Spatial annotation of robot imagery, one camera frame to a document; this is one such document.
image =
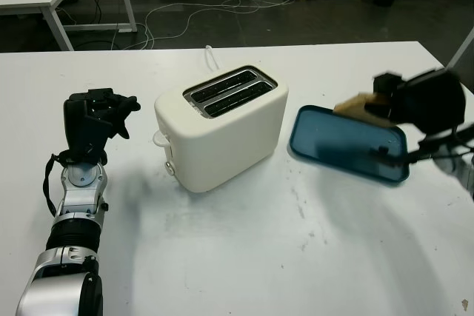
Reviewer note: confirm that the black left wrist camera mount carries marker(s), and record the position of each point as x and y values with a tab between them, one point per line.
96	131

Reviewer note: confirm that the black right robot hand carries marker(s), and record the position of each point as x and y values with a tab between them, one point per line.
426	103

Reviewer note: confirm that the cream white toaster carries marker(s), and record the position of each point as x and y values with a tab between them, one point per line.
222	134

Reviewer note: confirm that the teal plastic tray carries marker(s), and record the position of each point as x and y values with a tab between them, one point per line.
340	146

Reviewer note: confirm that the slice of brown bread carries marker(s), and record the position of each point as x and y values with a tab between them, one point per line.
352	107

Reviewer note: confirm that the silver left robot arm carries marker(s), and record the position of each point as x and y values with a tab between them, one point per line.
79	197

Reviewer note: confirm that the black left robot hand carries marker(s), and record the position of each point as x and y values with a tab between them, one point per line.
76	123

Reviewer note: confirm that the slanted white table leg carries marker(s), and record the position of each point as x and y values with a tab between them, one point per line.
461	47

